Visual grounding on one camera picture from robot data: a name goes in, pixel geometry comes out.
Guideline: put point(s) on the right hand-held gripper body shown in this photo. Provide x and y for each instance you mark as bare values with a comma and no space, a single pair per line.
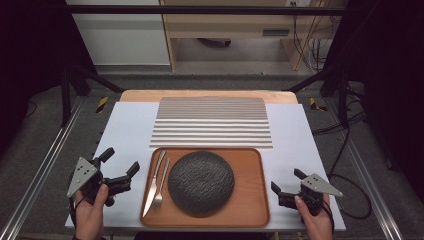
315,186

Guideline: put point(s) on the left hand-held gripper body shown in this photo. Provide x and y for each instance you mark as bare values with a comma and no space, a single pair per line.
83,176

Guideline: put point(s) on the silver knife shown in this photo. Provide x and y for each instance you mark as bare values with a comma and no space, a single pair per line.
149,200

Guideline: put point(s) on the wooden tray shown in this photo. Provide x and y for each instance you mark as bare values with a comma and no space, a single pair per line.
250,200

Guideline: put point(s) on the silver fork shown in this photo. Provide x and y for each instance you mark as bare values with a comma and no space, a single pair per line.
157,200

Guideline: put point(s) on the black plate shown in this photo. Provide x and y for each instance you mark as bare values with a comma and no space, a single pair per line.
200,181

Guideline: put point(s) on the person's left hand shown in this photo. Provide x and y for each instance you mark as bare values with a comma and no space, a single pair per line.
88,216

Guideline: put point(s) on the person's right hand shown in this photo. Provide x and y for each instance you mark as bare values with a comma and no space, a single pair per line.
315,228

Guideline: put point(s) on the white table sheet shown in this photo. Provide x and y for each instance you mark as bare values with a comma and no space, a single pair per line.
126,126

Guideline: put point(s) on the yellow black tape marker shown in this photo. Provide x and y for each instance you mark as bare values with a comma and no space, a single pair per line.
314,104
102,104

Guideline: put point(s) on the striped placemat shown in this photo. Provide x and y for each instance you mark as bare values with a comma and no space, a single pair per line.
213,123

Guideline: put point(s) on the white cabinet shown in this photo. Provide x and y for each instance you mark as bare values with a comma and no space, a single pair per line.
123,40

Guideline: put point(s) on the black curtain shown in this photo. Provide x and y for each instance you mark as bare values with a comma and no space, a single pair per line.
390,66
30,50

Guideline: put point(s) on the light wooden desk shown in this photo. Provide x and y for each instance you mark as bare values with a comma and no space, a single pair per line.
226,25

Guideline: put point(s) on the aluminium floor rail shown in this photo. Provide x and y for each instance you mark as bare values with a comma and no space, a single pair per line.
370,180
40,180

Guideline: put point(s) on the black frame leg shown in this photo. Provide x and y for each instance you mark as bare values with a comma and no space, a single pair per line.
66,96
342,100

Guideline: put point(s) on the white wall socket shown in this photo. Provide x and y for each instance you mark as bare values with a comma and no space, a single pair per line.
300,2

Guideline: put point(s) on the black frame crossbar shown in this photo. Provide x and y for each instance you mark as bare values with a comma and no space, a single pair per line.
200,10

